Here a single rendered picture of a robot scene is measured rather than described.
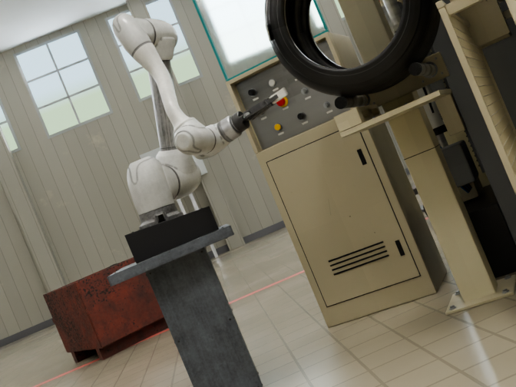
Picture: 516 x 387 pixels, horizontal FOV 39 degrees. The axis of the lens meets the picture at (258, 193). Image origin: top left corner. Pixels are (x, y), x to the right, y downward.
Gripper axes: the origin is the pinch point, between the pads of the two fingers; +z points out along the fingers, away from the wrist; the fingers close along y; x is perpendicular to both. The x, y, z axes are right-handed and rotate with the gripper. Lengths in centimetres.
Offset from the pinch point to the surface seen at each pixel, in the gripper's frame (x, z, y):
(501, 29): 21, 78, 21
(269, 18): -23.0, 15.0, -11.4
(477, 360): 107, 24, -40
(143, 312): 45, -258, 231
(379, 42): -0.1, 37.5, 28.3
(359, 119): 24.1, 23.6, -8.6
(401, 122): 31, 29, 28
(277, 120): -2, -28, 69
